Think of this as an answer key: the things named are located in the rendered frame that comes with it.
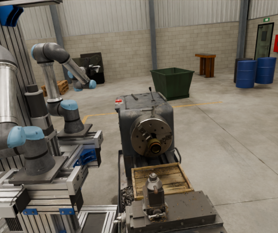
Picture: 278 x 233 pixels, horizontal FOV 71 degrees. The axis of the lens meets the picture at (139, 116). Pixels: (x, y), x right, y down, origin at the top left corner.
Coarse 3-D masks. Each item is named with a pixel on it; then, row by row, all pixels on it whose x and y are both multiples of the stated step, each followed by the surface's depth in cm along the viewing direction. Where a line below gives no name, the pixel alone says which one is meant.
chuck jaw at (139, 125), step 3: (138, 123) 144; (138, 126) 142; (141, 126) 140; (138, 129) 140; (141, 129) 138; (144, 129) 138; (141, 132) 139; (144, 132) 139; (147, 132) 139; (144, 135) 138; (147, 135) 138; (150, 135) 138; (147, 138) 137; (150, 138) 137
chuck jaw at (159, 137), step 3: (168, 132) 146; (156, 135) 145; (159, 135) 144; (162, 135) 143; (165, 135) 142; (168, 135) 142; (171, 135) 147; (159, 138) 140; (162, 138) 140; (165, 138) 140; (168, 138) 143; (162, 141) 139; (165, 141) 141
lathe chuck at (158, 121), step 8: (144, 120) 141; (152, 120) 141; (160, 120) 142; (136, 128) 142; (152, 128) 143; (160, 128) 144; (168, 128) 144; (136, 136) 144; (136, 144) 146; (144, 144) 147; (168, 144) 149; (144, 152) 149; (160, 152) 151
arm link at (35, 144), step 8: (24, 128) 101; (32, 128) 101; (40, 128) 103; (32, 136) 96; (40, 136) 99; (24, 144) 96; (32, 144) 97; (40, 144) 100; (16, 152) 96; (24, 152) 98; (32, 152) 98; (40, 152) 100
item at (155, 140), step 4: (152, 140) 135; (156, 140) 135; (148, 144) 137; (152, 144) 132; (156, 144) 131; (160, 144) 135; (152, 148) 139; (156, 148) 138; (160, 148) 133; (152, 152) 133; (156, 152) 134
